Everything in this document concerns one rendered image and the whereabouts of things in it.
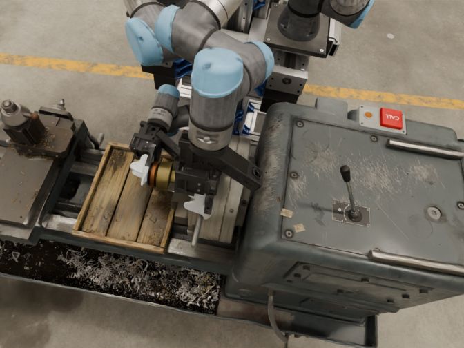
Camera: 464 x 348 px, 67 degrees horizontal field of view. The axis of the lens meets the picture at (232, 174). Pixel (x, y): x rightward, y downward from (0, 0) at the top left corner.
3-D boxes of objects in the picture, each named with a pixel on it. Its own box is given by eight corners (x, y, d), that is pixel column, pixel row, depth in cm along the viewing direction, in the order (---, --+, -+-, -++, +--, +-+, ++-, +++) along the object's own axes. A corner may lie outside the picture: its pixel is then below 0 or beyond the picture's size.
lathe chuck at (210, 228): (234, 162, 124) (243, 115, 95) (217, 250, 112) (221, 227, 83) (209, 157, 124) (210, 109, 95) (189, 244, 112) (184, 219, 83)
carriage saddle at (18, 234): (90, 129, 134) (86, 119, 128) (37, 246, 112) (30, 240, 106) (14, 114, 134) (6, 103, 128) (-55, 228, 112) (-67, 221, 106)
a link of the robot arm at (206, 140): (236, 111, 62) (230, 138, 56) (232, 132, 65) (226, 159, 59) (194, 103, 62) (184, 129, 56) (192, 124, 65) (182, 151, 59)
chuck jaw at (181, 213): (207, 188, 100) (199, 224, 92) (206, 197, 104) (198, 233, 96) (169, 180, 100) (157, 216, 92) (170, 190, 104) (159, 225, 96)
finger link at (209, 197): (205, 201, 73) (209, 171, 67) (213, 203, 73) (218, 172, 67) (201, 218, 69) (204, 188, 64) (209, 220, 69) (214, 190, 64)
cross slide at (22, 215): (81, 119, 128) (76, 112, 124) (28, 229, 108) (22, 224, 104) (36, 110, 128) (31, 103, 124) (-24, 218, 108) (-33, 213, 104)
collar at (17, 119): (34, 108, 106) (30, 101, 103) (23, 128, 102) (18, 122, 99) (9, 102, 106) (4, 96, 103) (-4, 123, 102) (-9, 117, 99)
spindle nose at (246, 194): (251, 173, 117) (261, 146, 98) (241, 234, 109) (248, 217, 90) (242, 172, 117) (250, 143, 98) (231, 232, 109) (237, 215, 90)
